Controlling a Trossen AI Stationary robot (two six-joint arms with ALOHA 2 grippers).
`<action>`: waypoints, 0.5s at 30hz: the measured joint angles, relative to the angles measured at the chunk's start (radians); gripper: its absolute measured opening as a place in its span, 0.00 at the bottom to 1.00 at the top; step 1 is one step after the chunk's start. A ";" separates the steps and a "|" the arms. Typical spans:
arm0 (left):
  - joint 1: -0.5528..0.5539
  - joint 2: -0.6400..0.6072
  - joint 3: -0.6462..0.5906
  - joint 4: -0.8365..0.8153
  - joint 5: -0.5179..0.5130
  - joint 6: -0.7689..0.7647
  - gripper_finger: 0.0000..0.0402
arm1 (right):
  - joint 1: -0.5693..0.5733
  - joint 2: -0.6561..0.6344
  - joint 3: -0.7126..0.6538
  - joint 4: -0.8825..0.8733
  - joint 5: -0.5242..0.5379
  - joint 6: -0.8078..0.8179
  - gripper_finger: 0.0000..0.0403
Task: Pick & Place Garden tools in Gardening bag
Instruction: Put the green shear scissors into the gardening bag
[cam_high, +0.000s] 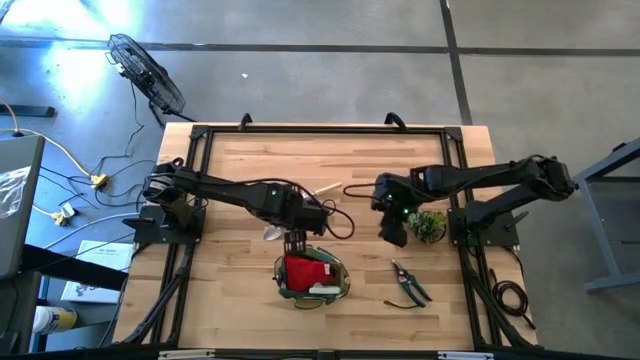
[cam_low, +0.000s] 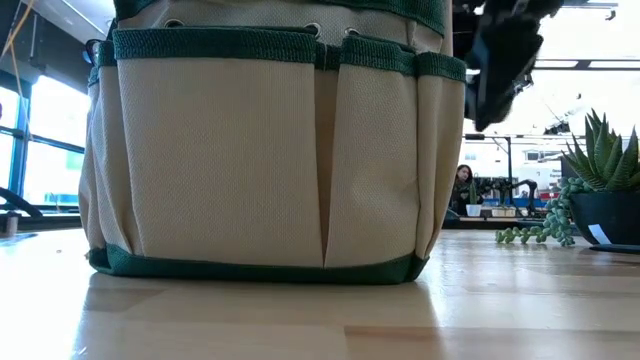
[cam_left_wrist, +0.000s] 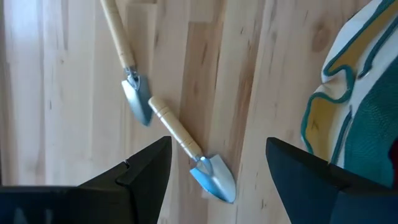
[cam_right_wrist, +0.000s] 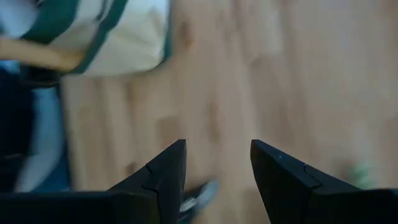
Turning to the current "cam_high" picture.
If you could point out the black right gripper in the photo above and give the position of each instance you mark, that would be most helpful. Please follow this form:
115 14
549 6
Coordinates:
395 200

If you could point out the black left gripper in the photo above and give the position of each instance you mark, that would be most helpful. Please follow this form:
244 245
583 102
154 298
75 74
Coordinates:
305 215

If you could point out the red gardening glove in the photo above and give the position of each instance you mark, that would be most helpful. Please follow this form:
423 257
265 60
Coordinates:
305 272

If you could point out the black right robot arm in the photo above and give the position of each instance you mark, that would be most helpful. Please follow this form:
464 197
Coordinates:
480 175

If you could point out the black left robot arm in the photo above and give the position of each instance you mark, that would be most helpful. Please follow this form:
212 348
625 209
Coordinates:
225 192

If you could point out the potted green succulent plant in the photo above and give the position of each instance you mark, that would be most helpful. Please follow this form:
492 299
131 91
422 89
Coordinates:
427 227

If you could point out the black table clamp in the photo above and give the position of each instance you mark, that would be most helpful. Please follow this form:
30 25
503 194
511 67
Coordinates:
396 117
243 118

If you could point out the white tape strip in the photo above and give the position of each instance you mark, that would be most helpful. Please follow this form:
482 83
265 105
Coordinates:
185 355
465 356

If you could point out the white paper sheet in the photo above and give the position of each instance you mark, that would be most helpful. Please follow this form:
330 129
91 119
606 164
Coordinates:
107 255

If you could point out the yellow power splitter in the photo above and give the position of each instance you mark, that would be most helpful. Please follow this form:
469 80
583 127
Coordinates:
99 181

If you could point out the printed paper sheet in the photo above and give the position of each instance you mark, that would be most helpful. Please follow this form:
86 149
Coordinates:
90 292

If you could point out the black floor fan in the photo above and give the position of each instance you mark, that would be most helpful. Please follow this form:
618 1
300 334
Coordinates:
145 75

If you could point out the black desk beam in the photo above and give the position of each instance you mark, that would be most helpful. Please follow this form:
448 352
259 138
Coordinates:
70 265

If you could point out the yellow white plug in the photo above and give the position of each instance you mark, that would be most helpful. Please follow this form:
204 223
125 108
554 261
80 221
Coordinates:
64 215

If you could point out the white yellow spray can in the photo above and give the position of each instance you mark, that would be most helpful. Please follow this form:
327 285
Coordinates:
52 320

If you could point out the grey cabinet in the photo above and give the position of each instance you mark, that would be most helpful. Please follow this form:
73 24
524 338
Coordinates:
30 225

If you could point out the clear plastic wrap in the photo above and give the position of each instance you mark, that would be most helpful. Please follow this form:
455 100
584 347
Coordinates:
10 192

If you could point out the black flat floor bar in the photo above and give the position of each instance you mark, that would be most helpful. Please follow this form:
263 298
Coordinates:
30 111

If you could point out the black aluminium table frame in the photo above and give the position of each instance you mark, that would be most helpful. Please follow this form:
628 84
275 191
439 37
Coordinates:
325 130

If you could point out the grey metal table frame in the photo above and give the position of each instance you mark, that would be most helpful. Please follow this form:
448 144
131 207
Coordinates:
600 230

